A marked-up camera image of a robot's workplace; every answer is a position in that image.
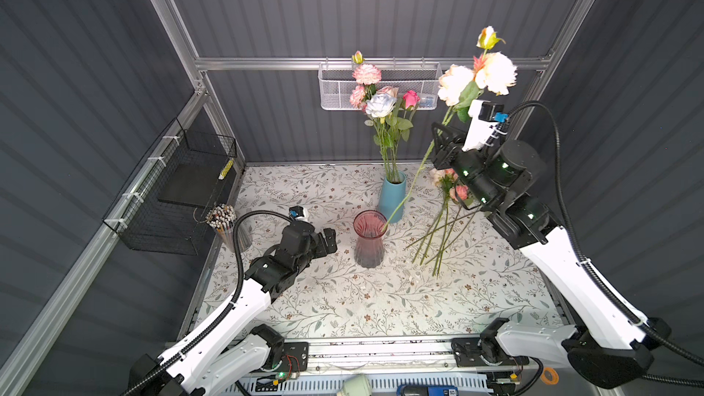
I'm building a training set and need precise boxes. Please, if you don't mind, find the pink ribbed glass vase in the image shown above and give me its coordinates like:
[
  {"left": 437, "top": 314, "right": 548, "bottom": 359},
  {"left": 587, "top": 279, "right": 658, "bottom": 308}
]
[{"left": 353, "top": 210, "right": 387, "bottom": 269}]

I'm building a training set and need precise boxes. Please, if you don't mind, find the hot pink rose stem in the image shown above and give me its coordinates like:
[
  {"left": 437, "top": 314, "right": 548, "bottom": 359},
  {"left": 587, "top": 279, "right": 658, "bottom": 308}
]
[{"left": 390, "top": 90, "right": 420, "bottom": 173}]

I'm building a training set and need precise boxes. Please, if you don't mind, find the white peony spray stem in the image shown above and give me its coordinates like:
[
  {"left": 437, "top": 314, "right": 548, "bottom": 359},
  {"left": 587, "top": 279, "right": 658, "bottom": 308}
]
[{"left": 381, "top": 26, "right": 519, "bottom": 232}]

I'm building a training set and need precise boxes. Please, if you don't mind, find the teal ceramic vase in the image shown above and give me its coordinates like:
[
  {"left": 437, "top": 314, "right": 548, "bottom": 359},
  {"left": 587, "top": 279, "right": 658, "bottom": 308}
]
[{"left": 377, "top": 172, "right": 406, "bottom": 224}]

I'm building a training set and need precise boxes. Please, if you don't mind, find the cream peach rose stem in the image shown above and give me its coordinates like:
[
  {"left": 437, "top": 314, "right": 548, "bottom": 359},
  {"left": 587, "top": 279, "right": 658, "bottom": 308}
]
[{"left": 377, "top": 86, "right": 401, "bottom": 183}]

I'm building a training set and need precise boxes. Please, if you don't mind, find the white blue flower stem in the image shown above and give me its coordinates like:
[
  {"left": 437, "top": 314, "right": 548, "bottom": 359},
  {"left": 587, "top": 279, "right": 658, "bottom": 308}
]
[{"left": 364, "top": 92, "right": 414, "bottom": 183}]

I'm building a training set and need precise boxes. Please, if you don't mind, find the pink peony spray stem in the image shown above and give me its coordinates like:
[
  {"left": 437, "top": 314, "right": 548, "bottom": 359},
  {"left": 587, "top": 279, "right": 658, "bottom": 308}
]
[{"left": 349, "top": 51, "right": 392, "bottom": 179}]

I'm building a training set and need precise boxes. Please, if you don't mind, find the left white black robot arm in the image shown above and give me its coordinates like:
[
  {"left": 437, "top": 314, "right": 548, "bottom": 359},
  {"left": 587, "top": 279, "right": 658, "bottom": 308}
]
[{"left": 123, "top": 220, "right": 337, "bottom": 395}]

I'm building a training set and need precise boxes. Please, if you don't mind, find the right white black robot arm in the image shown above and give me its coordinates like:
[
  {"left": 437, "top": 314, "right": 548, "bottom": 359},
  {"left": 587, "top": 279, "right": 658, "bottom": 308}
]
[{"left": 433, "top": 123, "right": 669, "bottom": 389}]

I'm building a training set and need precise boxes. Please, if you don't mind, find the pink peony flower bunch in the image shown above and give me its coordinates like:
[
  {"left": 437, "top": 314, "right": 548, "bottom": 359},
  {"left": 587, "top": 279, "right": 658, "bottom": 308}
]
[{"left": 408, "top": 169, "right": 479, "bottom": 277}]

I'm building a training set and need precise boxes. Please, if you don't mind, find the glass cup of pencils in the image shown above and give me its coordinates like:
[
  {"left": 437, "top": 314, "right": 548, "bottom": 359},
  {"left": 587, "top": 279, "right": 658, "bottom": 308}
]
[{"left": 206, "top": 203, "right": 252, "bottom": 253}]

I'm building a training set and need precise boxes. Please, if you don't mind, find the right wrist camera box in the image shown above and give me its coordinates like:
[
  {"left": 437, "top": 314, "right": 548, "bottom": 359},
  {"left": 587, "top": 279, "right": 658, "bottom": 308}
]
[{"left": 462, "top": 100, "right": 508, "bottom": 151}]

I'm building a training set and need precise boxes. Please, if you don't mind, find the left black corrugated cable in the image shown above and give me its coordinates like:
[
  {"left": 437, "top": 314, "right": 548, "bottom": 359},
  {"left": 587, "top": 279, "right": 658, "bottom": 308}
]
[{"left": 117, "top": 209, "right": 295, "bottom": 396}]

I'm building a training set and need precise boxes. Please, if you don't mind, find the black corrugated cable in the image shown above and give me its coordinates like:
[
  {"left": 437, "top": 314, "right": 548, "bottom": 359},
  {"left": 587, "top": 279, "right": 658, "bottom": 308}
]
[
  {"left": 117, "top": 209, "right": 295, "bottom": 396},
  {"left": 505, "top": 100, "right": 704, "bottom": 389}
]

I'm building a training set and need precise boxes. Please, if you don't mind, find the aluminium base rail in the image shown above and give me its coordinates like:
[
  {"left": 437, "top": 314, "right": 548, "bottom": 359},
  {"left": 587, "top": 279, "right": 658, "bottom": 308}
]
[{"left": 158, "top": 336, "right": 606, "bottom": 381}]

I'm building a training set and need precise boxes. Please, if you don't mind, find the white wire mesh basket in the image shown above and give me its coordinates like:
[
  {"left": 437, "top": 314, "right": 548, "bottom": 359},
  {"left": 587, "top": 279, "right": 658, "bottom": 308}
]
[{"left": 317, "top": 62, "right": 443, "bottom": 111}]

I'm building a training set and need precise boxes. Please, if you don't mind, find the black wire wall basket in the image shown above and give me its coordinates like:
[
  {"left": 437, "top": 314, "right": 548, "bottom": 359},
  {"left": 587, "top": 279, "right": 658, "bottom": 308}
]
[{"left": 104, "top": 121, "right": 238, "bottom": 256}]

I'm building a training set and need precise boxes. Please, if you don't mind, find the right black corrugated cable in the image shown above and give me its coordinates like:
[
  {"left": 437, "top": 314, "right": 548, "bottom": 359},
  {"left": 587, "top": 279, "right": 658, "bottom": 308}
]
[{"left": 505, "top": 100, "right": 704, "bottom": 389}]

